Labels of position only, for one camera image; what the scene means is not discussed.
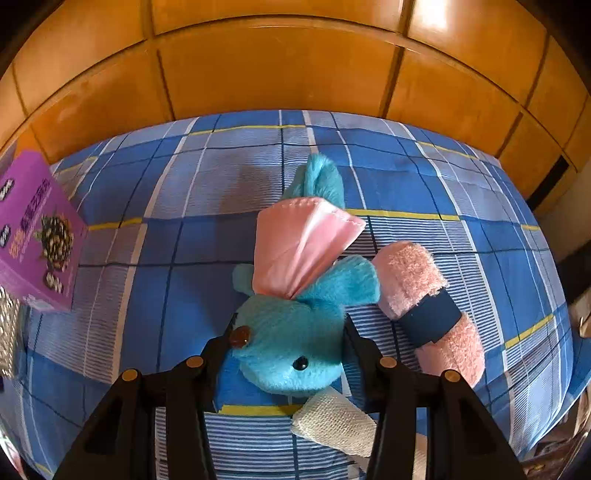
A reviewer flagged pink satin cloth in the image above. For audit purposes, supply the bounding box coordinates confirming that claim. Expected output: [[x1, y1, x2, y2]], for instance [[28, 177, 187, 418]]
[[253, 196, 368, 299]]

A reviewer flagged purple printed box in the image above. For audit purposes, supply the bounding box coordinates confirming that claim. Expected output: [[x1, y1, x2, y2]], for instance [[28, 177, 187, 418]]
[[0, 150, 90, 314]]

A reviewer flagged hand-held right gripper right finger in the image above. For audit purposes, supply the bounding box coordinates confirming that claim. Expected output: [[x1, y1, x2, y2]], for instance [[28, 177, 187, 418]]
[[343, 318, 527, 480]]

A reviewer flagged wooden wardrobe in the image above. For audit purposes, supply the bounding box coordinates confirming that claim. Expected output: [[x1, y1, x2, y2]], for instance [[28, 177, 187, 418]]
[[0, 0, 591, 219]]

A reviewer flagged teal plush toy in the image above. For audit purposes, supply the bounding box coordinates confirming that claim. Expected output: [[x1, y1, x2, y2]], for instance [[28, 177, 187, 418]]
[[231, 153, 382, 396]]

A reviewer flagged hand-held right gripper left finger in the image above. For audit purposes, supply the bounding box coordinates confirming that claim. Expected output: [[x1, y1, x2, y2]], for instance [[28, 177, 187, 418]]
[[53, 313, 239, 480]]

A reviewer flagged pink plush with blue band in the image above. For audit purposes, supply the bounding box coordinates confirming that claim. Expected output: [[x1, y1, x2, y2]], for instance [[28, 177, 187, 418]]
[[371, 241, 486, 388]]

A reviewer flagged silver patterned packet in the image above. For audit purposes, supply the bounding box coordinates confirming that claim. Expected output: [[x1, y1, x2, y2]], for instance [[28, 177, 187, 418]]
[[0, 285, 22, 380]]

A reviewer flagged blue plaid bed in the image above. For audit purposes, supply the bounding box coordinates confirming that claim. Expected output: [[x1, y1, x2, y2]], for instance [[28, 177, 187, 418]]
[[0, 110, 576, 480]]

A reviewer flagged white knit cloth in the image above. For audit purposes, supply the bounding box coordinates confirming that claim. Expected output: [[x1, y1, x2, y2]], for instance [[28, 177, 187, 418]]
[[291, 387, 380, 459]]

